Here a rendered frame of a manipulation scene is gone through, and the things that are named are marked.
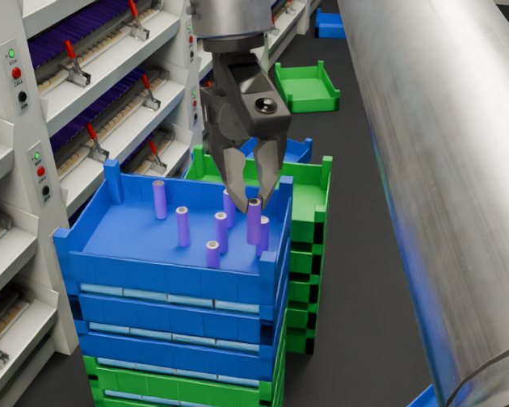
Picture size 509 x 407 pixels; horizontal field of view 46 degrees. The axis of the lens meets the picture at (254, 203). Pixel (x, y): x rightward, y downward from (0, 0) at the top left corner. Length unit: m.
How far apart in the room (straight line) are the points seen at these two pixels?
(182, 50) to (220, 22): 1.02
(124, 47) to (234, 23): 0.80
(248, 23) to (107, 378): 0.62
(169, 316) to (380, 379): 0.63
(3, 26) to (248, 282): 0.57
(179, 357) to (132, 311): 0.11
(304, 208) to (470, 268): 1.06
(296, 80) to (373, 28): 2.24
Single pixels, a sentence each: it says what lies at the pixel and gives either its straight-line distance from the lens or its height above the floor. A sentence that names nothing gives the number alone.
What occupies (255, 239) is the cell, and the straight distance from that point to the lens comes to 0.77.
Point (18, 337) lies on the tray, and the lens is 1.30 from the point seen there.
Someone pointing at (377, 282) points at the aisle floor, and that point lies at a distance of 1.58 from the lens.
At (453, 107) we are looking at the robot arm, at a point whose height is 0.96.
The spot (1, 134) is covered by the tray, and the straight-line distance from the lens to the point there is 1.11.
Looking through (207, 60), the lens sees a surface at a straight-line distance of 1.88.
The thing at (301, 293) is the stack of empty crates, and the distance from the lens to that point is 1.26.
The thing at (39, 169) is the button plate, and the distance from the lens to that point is 1.17.
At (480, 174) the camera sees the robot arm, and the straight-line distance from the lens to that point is 0.22.
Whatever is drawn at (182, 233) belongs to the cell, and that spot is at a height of 0.51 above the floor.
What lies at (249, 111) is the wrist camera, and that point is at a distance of 0.62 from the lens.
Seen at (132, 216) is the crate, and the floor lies 0.48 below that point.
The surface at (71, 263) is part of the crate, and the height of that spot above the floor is 0.51.
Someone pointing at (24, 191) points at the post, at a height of 0.45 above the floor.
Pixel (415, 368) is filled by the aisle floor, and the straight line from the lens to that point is 1.41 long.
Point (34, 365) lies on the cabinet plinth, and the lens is 1.41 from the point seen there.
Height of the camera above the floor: 1.06
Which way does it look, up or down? 36 degrees down
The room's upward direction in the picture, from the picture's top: straight up
